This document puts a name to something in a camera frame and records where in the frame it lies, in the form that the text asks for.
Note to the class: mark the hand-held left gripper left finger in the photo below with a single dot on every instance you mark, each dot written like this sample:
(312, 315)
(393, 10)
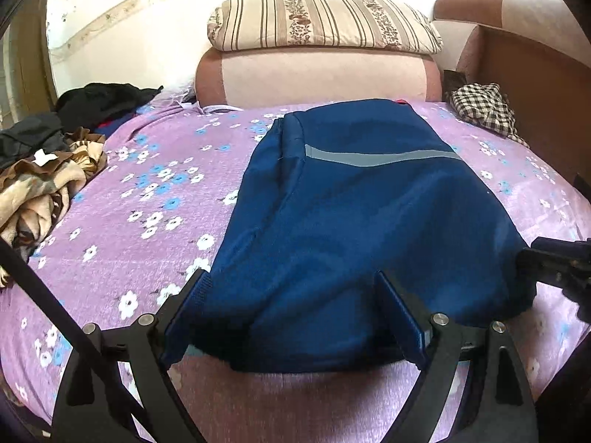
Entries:
(184, 314)

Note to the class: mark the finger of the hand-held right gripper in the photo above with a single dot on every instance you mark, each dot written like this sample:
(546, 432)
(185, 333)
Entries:
(549, 260)

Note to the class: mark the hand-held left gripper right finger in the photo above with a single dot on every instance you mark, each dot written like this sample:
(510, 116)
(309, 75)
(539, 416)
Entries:
(412, 328)

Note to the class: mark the blue jacket with red collar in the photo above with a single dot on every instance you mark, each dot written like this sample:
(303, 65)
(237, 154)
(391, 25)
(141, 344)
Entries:
(360, 221)

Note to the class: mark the purple floral bed blanket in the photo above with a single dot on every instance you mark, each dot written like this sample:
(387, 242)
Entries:
(152, 194)

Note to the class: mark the wooden sofa side panel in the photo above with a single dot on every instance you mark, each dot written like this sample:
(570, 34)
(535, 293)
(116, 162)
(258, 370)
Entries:
(545, 97)

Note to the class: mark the black white checkered cloth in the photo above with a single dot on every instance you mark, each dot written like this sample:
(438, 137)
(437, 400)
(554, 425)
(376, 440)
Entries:
(485, 106)

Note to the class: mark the brown cream patterned cloth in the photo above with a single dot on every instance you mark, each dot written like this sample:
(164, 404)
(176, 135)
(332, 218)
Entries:
(37, 194)

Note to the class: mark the dark blue cloth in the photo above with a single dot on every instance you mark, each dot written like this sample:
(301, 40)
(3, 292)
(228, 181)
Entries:
(113, 125)

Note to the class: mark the white lace cloth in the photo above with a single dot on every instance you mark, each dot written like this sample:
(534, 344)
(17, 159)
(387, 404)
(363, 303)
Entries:
(207, 107)

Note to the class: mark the black clothing pile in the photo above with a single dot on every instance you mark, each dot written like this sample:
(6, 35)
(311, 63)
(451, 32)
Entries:
(101, 101)

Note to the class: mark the dark grey cloth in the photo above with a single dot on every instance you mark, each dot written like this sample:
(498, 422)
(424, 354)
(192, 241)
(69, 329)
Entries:
(32, 136)

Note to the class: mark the pink sofa armrest cushion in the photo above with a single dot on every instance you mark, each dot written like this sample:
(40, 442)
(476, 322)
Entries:
(323, 76)
(466, 14)

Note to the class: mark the wooden cabinet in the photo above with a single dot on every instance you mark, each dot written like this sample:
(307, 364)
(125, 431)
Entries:
(23, 69)

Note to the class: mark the striped floral pillow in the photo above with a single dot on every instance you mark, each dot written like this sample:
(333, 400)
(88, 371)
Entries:
(323, 21)

